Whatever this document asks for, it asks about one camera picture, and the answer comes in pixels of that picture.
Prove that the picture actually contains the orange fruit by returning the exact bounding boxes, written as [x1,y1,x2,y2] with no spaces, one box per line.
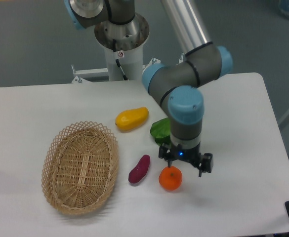
[159,166,182,191]

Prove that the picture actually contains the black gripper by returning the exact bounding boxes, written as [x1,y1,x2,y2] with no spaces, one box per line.
[159,144,213,177]

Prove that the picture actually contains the green bok choy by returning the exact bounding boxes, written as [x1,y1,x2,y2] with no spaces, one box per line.
[150,118,170,146]

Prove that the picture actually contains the yellow mango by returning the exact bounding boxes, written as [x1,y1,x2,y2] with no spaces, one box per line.
[115,107,149,131]

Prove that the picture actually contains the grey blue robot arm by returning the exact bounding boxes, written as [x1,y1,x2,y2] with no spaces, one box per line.
[65,0,233,174]

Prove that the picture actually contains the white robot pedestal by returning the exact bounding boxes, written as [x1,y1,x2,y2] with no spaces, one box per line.
[71,12,186,84]

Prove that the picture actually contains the black cable on pedestal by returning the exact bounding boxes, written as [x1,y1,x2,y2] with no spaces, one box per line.
[112,39,130,81]

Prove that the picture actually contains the woven wicker basket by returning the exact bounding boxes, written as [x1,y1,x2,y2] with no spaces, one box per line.
[41,121,119,215]

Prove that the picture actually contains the purple sweet potato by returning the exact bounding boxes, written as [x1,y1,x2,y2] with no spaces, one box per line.
[128,155,151,184]

